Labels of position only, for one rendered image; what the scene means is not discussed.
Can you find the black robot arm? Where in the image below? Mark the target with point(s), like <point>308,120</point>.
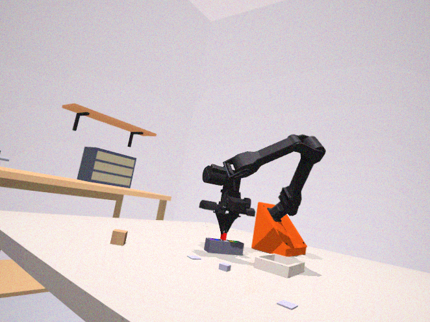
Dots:
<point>248,163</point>

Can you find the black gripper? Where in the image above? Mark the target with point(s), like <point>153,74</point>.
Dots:
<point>225,220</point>

